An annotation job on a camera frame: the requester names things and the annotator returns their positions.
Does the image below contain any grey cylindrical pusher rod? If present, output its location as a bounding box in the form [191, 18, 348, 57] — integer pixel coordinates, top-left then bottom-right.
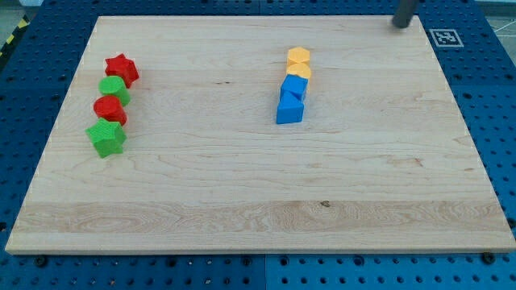
[391, 0, 419, 29]

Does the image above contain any yellow heart block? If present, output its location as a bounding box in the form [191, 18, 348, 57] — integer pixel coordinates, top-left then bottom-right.
[285, 63, 312, 80]

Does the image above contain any yellow hexagon block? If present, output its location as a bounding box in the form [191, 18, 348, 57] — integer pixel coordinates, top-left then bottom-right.
[287, 47, 310, 66]

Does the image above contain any white fiducial marker tag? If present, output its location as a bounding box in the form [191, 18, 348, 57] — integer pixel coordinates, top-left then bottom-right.
[430, 28, 464, 48]

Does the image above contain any blue cube block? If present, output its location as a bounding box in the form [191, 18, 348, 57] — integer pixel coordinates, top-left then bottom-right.
[280, 74, 309, 102]

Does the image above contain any blue triangle block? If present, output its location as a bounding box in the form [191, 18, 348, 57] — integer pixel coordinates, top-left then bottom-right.
[276, 92, 305, 124]

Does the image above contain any wooden board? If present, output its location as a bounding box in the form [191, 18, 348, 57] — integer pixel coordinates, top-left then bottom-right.
[6, 15, 515, 255]

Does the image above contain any red star block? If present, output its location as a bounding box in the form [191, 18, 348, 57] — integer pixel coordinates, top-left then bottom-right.
[105, 53, 139, 89]

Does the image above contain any green cylinder block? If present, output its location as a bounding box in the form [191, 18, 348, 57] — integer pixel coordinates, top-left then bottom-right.
[98, 76, 131, 106]

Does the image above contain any red cylinder block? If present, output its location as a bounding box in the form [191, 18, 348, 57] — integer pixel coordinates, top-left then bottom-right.
[93, 95, 127, 126]

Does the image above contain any green star block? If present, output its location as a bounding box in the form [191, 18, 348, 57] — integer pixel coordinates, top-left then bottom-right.
[85, 118, 127, 158]

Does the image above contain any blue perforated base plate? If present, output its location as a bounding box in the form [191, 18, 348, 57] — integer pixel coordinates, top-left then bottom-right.
[1, 1, 515, 289]

